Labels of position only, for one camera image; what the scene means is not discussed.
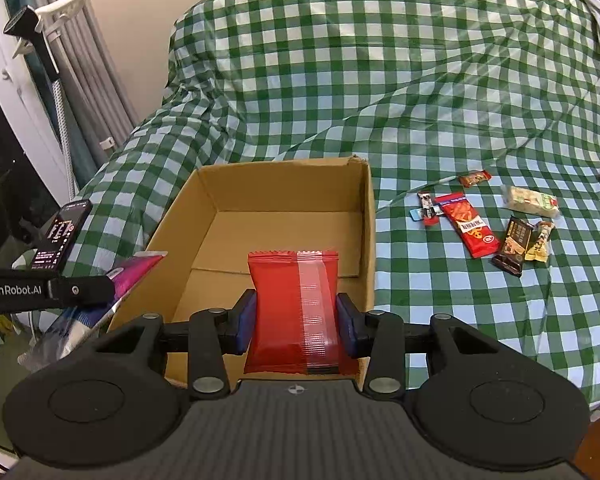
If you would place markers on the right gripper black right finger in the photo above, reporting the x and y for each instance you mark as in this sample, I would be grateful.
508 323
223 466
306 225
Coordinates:
467 394

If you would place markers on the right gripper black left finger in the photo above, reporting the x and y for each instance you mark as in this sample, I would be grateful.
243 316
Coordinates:
121 395

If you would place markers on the purple white stick packet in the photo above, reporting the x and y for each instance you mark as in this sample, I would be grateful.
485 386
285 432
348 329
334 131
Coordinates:
76 324

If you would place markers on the yellow wafer packet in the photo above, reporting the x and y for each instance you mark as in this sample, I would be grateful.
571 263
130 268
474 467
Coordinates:
539 250

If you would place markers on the red cracker packet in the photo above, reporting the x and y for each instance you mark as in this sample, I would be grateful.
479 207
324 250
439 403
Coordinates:
475 233

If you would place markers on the dark brown cracker packet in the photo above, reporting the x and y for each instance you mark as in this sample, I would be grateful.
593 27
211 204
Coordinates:
510 255

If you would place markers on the red white small sachet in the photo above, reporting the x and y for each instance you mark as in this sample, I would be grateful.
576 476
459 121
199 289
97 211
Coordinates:
428 211

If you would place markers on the plain red snack packet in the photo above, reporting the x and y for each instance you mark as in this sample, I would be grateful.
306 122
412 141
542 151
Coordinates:
296 329

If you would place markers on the blue stick sachet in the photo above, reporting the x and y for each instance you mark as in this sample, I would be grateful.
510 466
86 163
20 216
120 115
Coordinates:
416 215

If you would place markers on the white green nougat bar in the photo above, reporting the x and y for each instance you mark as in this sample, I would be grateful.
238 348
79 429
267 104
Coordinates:
530 202

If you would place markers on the small orange brown candy bar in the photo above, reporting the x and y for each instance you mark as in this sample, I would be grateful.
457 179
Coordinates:
476 177

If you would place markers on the black smartphone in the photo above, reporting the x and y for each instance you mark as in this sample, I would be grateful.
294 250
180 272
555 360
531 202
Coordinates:
60 236

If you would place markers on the grey curtain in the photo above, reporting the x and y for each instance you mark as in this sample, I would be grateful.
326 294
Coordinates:
97 105

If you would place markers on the green checkered sofa cover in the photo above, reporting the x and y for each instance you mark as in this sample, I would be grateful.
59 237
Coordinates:
425 91

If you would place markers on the open cardboard box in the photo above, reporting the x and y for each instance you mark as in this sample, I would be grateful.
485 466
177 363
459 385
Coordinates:
224 212

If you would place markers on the white door frame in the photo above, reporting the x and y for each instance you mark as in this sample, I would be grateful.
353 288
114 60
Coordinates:
26 115

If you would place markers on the black pole with braided cable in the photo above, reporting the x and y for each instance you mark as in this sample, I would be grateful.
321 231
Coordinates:
26 26

